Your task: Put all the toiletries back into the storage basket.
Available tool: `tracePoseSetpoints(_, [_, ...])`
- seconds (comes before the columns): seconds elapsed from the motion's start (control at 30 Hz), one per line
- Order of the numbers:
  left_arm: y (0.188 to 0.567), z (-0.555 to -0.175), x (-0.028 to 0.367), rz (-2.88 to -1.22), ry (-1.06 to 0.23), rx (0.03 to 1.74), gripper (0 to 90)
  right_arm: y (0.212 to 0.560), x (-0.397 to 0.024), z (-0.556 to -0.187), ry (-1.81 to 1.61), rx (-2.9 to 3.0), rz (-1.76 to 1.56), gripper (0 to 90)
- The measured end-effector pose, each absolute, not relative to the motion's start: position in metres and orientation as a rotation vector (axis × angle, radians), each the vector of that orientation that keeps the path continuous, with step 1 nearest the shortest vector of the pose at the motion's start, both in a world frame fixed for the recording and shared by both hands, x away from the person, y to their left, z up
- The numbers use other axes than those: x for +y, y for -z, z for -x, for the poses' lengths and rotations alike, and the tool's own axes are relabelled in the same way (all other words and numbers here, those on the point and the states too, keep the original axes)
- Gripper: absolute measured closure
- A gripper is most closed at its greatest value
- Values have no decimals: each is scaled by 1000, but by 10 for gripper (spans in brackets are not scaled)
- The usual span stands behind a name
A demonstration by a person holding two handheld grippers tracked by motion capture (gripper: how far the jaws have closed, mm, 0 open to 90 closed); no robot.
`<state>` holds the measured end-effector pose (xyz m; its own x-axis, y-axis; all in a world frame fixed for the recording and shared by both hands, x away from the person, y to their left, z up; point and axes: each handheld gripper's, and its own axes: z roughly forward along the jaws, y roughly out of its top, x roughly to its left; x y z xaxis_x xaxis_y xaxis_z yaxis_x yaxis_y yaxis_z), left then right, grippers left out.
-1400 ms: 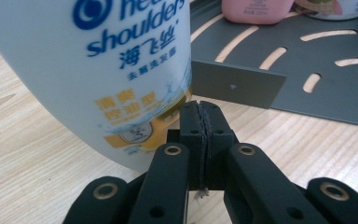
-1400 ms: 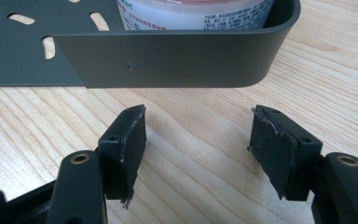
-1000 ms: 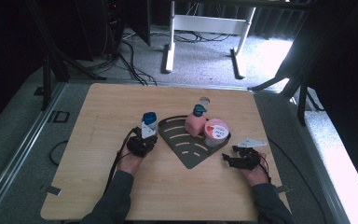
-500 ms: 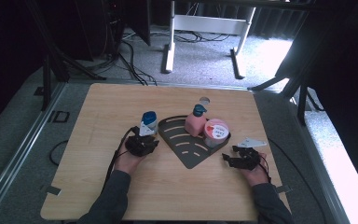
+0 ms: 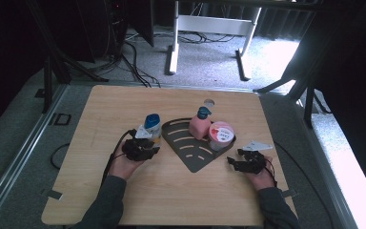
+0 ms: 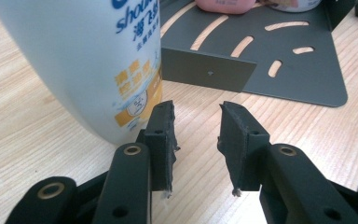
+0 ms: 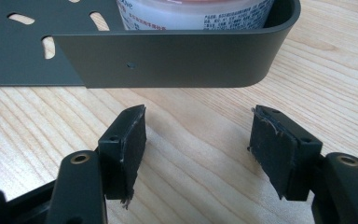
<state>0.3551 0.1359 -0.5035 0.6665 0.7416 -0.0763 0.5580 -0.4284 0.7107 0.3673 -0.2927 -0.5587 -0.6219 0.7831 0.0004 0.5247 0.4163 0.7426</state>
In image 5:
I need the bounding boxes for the person's left hand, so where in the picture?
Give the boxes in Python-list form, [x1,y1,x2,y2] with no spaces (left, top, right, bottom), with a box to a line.
[107,148,148,182]

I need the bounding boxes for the white bottle with blue cap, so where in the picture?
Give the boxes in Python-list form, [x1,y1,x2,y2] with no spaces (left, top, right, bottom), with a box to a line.
[143,113,163,148]

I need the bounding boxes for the black slotted corner shelf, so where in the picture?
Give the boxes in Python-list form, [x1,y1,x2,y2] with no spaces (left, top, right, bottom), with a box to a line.
[160,116,237,175]

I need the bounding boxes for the person's right hand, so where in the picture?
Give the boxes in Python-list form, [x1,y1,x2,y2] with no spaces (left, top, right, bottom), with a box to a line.
[243,155,276,192]

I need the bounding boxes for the white desk frame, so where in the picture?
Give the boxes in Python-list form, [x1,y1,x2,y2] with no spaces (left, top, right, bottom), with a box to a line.
[164,0,263,82]

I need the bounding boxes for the thin black gripper wire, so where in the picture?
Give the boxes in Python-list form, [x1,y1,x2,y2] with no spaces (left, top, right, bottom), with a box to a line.
[264,157,279,189]

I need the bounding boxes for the grey tape piece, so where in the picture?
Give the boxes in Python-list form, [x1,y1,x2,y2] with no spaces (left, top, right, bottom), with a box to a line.
[280,188,300,198]
[39,188,64,201]

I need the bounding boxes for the cables under white desk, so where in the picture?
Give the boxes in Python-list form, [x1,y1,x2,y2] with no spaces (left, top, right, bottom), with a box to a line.
[158,30,238,45]

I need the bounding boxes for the pink bottle with blue cap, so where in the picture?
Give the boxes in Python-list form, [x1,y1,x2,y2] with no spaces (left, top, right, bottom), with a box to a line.
[188,106,214,141]

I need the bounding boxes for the black metal stand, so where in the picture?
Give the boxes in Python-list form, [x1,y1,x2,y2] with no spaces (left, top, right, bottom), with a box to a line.
[25,0,110,115]
[253,12,333,130]

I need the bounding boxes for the long black right gripper cable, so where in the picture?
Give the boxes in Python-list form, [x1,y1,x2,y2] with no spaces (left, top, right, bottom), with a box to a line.
[273,140,336,229]

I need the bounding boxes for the pink tub with white lid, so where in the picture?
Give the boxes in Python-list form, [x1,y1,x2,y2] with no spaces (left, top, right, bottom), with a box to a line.
[207,120,236,153]

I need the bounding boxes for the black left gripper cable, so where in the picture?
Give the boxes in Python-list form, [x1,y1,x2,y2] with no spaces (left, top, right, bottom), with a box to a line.
[100,128,138,189]

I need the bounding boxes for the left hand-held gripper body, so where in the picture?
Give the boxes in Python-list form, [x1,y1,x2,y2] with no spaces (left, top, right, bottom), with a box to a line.
[121,124,154,162]

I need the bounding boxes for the bundle of black floor cables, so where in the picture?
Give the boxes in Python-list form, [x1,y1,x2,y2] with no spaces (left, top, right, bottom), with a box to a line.
[120,30,162,89]

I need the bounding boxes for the black cable loop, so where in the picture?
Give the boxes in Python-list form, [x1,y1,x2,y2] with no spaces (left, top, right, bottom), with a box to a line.
[50,142,71,171]

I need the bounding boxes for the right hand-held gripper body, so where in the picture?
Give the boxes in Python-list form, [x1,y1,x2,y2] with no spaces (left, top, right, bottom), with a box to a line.
[235,139,275,176]

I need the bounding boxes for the aluminium rail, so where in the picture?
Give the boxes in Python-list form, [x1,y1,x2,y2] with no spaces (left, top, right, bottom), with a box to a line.
[294,94,360,229]
[0,83,70,225]

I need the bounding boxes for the dark computer cabinet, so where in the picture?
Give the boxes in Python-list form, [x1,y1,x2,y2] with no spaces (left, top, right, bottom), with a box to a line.
[74,0,129,66]

